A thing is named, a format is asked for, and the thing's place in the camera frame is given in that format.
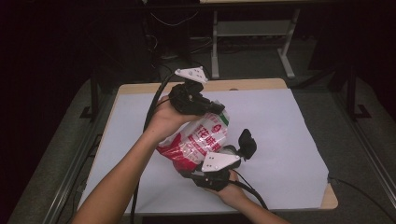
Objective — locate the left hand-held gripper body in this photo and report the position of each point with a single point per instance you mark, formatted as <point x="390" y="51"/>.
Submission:
<point x="190" y="99"/>

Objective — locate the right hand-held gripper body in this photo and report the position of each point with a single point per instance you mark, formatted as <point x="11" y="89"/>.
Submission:
<point x="216" y="179"/>

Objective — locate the red and white plastic bag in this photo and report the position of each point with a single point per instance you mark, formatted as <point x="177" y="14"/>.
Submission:
<point x="196" y="140"/>

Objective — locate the clear jar with black lid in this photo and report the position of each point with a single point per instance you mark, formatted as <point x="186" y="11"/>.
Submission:
<point x="247" y="144"/>

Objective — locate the person's right hand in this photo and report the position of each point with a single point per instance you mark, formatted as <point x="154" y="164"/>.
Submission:
<point x="232" y="194"/>

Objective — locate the person's left hand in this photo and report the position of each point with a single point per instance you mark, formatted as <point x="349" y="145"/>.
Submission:
<point x="166" y="121"/>

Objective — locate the white table sheet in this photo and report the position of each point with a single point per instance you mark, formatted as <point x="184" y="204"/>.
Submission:
<point x="280" y="140"/>

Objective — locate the black metal stand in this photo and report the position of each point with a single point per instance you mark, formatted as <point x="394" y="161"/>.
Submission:
<point x="94" y="99"/>
<point x="351" y="93"/>

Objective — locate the white metal desk frame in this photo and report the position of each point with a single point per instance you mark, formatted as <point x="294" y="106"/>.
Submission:
<point x="249" y="28"/>

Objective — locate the aluminium rail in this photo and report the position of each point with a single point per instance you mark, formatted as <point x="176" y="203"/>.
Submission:
<point x="71" y="177"/>
<point x="370" y="155"/>

